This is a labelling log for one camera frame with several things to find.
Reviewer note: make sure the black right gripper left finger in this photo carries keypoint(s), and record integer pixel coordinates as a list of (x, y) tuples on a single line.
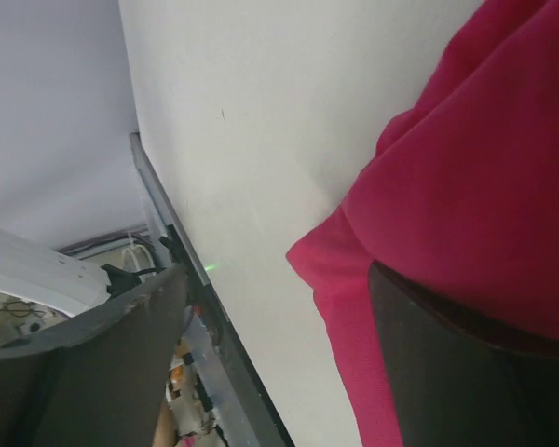
[(96, 379)]

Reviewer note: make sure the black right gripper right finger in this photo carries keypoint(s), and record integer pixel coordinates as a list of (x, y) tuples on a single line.
[(460, 378)]

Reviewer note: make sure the crimson pink t shirt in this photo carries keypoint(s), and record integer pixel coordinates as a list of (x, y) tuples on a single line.
[(462, 197)]

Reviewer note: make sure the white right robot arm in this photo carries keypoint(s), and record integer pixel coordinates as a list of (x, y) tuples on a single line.
[(43, 276)]

